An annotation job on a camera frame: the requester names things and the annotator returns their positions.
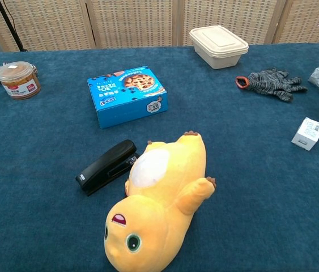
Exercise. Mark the grey knit glove orange cuff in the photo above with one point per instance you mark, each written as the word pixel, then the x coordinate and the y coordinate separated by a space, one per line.
pixel 267 82

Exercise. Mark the blue cookie box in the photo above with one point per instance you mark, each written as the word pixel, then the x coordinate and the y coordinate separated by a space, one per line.
pixel 125 105

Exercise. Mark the black stapler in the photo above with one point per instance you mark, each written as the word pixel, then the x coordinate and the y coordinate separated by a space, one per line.
pixel 105 167

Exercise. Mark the yellow plush toy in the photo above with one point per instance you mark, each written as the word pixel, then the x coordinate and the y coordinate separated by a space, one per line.
pixel 159 204

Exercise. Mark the beige lidded lunch box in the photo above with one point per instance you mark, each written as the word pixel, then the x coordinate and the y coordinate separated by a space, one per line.
pixel 218 45

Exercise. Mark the woven rattan folding screen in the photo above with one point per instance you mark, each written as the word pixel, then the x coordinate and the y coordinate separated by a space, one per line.
pixel 133 22

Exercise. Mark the dark blue table cloth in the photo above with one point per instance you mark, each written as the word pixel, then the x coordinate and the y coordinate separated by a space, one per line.
pixel 34 141

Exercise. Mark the small white carton box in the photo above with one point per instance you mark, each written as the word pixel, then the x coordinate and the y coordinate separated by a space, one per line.
pixel 308 134

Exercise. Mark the clear jar brown sauce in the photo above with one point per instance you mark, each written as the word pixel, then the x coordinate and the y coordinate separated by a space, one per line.
pixel 20 82

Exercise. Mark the black tripod stand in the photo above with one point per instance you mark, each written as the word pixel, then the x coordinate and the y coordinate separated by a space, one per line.
pixel 8 25

